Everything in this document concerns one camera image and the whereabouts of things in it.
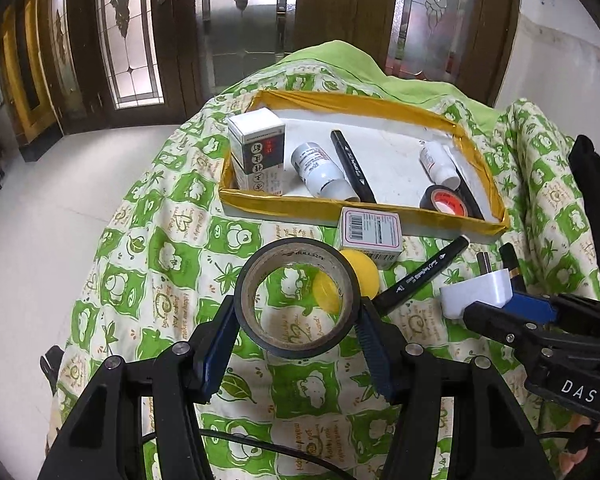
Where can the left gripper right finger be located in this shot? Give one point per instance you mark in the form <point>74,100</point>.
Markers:
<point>383,347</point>

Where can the grey bottle with label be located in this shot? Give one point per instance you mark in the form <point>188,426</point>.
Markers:
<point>319,173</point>

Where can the white power adapter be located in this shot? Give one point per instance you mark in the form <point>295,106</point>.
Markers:
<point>492,287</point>

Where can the white blue carton box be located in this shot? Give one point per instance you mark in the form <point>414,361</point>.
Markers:
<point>257,147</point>

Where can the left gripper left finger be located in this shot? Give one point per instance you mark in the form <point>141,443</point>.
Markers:
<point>213,343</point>

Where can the white plastic bottle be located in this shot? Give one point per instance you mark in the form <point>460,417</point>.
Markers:
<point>439,165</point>

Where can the black tape roll red core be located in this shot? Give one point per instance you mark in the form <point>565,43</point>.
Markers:
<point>438,198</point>

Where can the black gold lipstick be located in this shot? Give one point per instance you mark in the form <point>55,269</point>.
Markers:
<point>511,262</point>

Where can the person right hand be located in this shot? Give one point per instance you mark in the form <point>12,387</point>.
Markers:
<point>575,453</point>

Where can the white tray yellow tape rim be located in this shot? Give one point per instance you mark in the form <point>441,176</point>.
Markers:
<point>386,138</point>

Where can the dark grey tape roll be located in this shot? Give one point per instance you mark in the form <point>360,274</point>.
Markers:
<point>297,298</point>

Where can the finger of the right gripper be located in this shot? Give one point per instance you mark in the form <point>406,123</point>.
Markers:
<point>496,324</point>
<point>532,308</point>

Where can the black marker blue cap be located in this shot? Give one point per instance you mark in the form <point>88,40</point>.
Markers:
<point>464,190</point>

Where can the pink bordered small box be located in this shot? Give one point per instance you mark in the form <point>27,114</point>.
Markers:
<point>376,234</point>

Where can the black marker pink cap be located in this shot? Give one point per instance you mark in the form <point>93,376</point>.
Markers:
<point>412,283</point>

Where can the green patterned cloth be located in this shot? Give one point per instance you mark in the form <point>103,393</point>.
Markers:
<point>169,256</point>

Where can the wooden stained glass door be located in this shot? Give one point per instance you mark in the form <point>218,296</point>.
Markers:
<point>79,65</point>

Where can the black marker tan cap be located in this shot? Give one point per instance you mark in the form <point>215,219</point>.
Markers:
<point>352,168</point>

